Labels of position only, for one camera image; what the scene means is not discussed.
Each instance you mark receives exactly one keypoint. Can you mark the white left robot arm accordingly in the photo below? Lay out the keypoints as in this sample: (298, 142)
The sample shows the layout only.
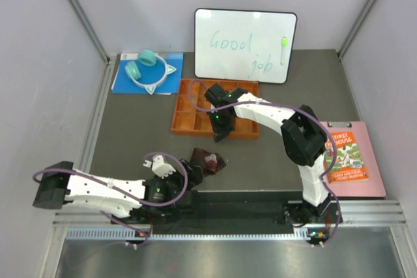
(61, 185)

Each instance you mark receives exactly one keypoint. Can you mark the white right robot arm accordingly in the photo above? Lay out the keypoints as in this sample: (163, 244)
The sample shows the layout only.
(304, 140)

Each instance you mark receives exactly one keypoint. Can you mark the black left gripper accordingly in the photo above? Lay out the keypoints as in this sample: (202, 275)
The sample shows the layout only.
(194, 174)

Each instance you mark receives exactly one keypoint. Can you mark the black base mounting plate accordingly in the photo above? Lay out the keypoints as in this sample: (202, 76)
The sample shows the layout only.
(234, 212)

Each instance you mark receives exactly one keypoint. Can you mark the green whiteboard marker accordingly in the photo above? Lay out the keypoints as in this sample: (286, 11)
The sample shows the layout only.
(283, 49)

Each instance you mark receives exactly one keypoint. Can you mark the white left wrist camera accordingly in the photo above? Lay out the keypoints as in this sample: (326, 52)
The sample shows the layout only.
(159, 166)

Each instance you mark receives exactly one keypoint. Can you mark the orange wooden compartment tray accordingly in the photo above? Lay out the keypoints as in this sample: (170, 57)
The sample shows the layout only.
(187, 120)

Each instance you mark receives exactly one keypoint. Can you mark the orange treehouse book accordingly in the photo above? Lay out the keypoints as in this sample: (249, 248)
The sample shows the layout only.
(349, 165)

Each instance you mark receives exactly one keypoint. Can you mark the blue folder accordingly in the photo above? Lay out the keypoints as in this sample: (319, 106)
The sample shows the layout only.
(123, 85)

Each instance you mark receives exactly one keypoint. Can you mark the grey slotted cable duct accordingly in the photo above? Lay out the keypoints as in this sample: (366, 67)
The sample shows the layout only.
(108, 233)

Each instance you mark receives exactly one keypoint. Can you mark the pink clipboard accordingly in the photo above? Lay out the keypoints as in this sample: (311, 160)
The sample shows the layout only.
(373, 187)

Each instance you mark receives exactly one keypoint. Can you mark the white dry-erase board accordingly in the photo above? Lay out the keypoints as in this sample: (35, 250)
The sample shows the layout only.
(242, 44)

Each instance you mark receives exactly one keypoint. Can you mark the teal cat-ear headphones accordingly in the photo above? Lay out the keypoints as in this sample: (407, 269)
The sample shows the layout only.
(149, 72)

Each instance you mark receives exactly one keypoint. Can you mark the red patterned necktie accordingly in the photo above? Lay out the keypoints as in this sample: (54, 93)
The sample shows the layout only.
(202, 163)

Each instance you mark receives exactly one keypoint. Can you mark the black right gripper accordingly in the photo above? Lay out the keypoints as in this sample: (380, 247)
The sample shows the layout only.
(219, 133)

